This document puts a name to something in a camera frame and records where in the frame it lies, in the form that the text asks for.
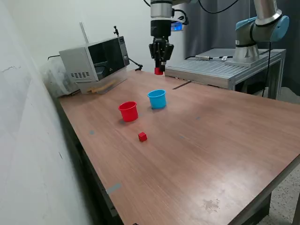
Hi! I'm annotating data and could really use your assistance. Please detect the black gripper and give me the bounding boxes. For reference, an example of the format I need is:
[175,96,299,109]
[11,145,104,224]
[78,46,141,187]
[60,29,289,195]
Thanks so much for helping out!
[149,20,174,72]

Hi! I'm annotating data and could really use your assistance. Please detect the dark thin strip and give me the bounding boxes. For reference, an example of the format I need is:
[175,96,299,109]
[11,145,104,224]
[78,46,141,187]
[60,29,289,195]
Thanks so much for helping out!
[172,81,192,90]

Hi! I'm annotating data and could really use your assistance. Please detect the blue plastic cup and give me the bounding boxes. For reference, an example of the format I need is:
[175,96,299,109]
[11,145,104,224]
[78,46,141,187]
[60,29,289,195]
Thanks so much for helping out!
[147,89,167,110]

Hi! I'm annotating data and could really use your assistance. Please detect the clear plastic box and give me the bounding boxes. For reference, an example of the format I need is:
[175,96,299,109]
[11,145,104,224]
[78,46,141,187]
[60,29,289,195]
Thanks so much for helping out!
[76,67,129,95]

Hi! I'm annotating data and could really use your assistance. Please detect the aluminum robot mounting table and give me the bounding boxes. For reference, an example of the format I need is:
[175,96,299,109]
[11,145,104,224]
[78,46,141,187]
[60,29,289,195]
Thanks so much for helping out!
[163,48,287,99]

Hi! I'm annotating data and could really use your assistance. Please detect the wooden sticks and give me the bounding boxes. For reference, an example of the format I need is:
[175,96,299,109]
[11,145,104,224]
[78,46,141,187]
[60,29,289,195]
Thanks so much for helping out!
[87,80,117,94]

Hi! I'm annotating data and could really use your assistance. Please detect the red plastic cup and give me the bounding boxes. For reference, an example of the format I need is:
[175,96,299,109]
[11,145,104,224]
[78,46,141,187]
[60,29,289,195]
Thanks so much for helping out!
[118,101,139,123]

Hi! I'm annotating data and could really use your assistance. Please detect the thin metal rod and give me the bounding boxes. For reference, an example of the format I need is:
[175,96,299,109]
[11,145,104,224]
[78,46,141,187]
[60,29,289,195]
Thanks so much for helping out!
[79,22,90,45]

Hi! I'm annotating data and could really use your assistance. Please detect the silver microwave oven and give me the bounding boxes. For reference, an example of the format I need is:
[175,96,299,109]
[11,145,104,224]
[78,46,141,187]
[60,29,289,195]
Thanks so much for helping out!
[59,36,130,83]

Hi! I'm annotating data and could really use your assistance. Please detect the translucent plastic bag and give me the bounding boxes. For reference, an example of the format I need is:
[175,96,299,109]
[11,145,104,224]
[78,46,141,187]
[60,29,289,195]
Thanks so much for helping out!
[40,57,82,98]

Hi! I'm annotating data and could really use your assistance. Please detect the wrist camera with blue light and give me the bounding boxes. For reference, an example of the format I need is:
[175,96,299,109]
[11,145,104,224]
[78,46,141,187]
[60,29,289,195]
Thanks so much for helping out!
[171,20,185,32]

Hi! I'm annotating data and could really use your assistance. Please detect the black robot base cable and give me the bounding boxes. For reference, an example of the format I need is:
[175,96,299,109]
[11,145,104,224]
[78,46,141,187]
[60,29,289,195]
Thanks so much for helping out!
[261,40,273,98]

